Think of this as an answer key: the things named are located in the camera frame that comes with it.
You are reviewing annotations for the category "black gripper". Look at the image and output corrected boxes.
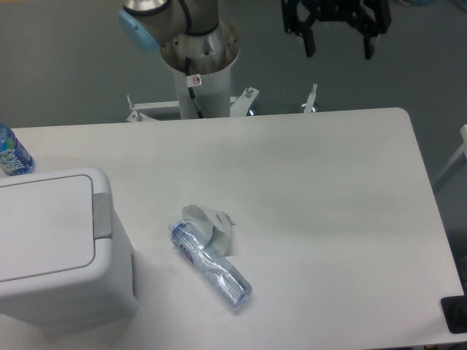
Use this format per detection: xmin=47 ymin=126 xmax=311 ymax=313
xmin=281 ymin=0 xmax=392 ymax=60

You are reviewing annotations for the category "white trash can lid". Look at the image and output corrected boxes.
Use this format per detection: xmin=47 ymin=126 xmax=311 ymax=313
xmin=1 ymin=175 xmax=95 ymax=281

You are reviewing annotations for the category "white trash can body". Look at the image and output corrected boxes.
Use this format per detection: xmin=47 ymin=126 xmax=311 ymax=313
xmin=1 ymin=167 xmax=138 ymax=330

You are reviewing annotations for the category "crumpled white paper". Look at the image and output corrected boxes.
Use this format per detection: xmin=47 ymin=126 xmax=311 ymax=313
xmin=182 ymin=204 xmax=235 ymax=257

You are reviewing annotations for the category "crushed clear plastic bottle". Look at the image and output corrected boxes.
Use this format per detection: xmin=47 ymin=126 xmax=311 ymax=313
xmin=168 ymin=220 xmax=252 ymax=309

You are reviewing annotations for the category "grey lid push button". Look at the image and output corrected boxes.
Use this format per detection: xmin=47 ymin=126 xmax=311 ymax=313
xmin=92 ymin=192 xmax=112 ymax=239

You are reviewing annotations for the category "black device at table edge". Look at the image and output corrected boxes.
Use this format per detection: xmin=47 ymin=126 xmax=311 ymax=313
xmin=441 ymin=295 xmax=466 ymax=334

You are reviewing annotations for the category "blue labelled water bottle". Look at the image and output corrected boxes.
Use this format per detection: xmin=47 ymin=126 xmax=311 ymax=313
xmin=1 ymin=123 xmax=35 ymax=176

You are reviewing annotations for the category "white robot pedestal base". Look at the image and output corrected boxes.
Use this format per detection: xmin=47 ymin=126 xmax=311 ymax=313
xmin=126 ymin=20 xmax=319 ymax=123

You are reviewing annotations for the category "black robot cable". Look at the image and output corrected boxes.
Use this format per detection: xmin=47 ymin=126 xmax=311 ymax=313
xmin=180 ymin=0 xmax=220 ymax=120

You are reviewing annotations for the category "white furniture frame right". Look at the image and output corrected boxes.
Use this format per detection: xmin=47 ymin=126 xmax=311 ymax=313
xmin=432 ymin=125 xmax=466 ymax=194

